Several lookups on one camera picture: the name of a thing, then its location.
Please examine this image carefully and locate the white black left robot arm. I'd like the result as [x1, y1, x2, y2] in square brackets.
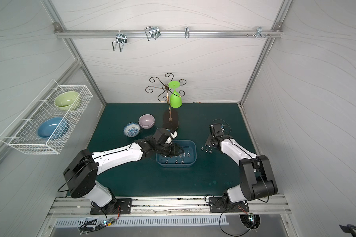
[63, 138, 184, 207]

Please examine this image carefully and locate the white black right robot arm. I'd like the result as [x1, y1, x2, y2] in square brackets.
[206, 135, 278, 203]

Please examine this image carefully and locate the blue plastic storage box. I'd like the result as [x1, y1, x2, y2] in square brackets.
[155, 140, 197, 168]

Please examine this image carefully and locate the blue floral ceramic bowl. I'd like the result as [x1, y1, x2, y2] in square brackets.
[123, 122, 140, 138]

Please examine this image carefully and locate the pink ceramic bowl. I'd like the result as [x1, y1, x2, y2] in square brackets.
[138, 114, 155, 129]

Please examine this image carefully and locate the copper cup tree stand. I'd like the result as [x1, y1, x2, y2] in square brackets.
[145, 73, 187, 130]

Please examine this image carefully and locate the green plastic goblet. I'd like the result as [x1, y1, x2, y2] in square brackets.
[168, 81, 182, 109]

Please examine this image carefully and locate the light green bowl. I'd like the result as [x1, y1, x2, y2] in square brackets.
[54, 91, 81, 111]

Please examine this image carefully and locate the metal double hook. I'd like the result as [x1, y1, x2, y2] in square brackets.
[144, 26, 161, 41]
[112, 31, 128, 52]

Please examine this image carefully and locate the metal single hook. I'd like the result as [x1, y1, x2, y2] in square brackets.
[184, 26, 190, 39]

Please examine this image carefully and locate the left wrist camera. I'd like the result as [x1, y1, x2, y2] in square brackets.
[152, 127, 178, 144]

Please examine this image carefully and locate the white slotted cable duct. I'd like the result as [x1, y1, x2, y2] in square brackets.
[54, 215, 229, 228]

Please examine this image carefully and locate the white wire wall basket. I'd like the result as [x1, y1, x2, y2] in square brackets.
[0, 80, 93, 155]

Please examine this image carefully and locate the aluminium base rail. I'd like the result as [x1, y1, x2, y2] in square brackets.
[47, 195, 292, 218]

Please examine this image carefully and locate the black cable bundle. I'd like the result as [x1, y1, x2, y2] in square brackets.
[78, 207, 121, 234]

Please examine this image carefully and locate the metal hook bracket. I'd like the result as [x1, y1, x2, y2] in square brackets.
[245, 27, 272, 39]

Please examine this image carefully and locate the aluminium top rail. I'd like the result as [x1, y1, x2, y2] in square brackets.
[54, 29, 283, 39]

